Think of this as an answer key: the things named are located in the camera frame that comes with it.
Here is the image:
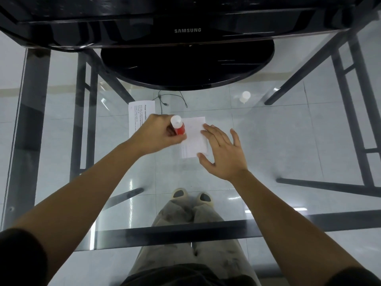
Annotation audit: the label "person's right hand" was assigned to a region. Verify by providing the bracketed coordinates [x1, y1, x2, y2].
[196, 123, 249, 183]

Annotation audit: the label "person's left hand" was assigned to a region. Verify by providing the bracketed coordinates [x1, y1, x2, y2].
[128, 113, 188, 157]

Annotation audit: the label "red and white glue stick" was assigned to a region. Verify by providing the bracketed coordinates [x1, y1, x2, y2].
[170, 115, 187, 136]

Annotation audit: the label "person's left forearm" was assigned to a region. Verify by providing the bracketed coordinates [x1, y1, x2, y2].
[12, 139, 146, 283]

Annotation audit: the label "person's right forearm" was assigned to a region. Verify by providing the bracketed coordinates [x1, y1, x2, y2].
[229, 169, 364, 286]

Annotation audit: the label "person's left shoe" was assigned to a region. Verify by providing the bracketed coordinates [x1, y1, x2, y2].
[172, 188, 189, 201]

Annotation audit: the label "grey trousers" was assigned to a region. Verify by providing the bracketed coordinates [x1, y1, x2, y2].
[128, 199, 262, 286]

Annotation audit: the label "black flat-screen television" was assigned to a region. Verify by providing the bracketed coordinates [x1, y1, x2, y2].
[0, 0, 381, 91]

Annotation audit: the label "black shirt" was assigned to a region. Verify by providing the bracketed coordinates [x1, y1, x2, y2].
[0, 228, 381, 286]

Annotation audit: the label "thin black cable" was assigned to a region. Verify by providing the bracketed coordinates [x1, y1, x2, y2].
[157, 91, 189, 115]

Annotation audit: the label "black metal table frame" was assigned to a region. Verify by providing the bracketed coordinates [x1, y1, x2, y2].
[0, 8, 381, 279]

